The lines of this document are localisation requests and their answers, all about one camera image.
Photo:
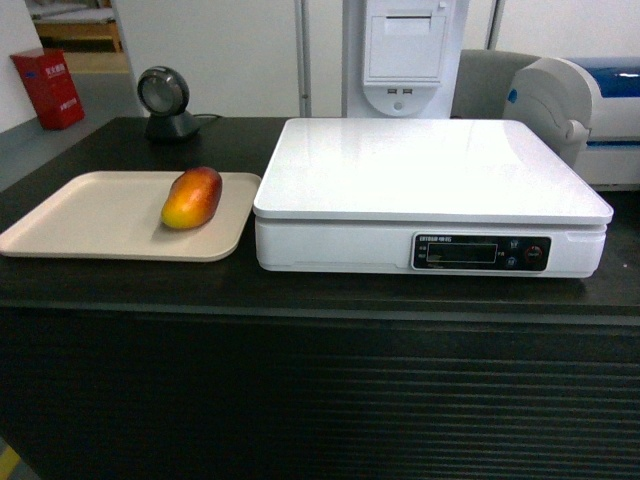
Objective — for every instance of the dark red yellow mango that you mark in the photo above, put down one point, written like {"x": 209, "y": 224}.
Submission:
{"x": 193, "y": 199}

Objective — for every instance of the white checkout scale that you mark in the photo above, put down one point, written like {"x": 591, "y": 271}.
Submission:
{"x": 448, "y": 197}

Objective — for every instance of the black checkout counter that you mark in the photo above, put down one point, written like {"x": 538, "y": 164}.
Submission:
{"x": 141, "y": 370}

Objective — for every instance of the white POS terminal stand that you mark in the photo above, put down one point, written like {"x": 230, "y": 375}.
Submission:
{"x": 400, "y": 59}

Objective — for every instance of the black barcode scanner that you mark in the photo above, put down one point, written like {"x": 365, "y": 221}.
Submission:
{"x": 164, "y": 94}

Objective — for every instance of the beige plastic tray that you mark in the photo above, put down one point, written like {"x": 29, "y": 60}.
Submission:
{"x": 116, "y": 215}

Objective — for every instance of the white blue label printer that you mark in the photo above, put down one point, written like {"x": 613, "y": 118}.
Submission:
{"x": 587, "y": 111}

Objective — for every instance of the wooden pallet shelf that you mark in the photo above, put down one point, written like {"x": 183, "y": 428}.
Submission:
{"x": 76, "y": 20}

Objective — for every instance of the red fire extinguisher box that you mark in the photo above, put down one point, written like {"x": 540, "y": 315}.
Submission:
{"x": 50, "y": 87}

